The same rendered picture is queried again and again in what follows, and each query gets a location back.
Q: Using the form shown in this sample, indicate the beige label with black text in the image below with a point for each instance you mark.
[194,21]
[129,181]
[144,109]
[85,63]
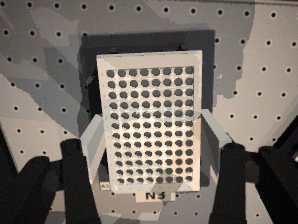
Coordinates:
[155,196]

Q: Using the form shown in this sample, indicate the white well plate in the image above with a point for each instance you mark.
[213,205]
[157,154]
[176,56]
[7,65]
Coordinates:
[295,156]
[157,107]

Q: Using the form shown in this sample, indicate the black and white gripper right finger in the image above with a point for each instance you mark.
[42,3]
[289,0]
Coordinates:
[278,190]

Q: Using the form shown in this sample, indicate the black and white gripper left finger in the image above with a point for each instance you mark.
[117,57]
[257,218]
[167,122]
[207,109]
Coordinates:
[22,202]

